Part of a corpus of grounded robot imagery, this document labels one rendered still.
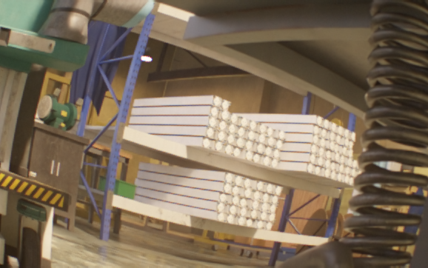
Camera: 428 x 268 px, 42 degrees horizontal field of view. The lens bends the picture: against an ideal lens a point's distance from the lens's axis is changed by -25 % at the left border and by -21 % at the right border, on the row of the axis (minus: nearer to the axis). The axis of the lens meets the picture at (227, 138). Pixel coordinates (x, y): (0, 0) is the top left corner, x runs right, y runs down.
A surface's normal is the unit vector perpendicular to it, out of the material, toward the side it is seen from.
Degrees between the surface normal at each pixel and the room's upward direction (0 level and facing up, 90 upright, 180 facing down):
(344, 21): 90
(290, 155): 90
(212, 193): 90
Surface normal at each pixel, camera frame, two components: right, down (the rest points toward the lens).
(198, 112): -0.73, -0.23
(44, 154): 0.65, 0.04
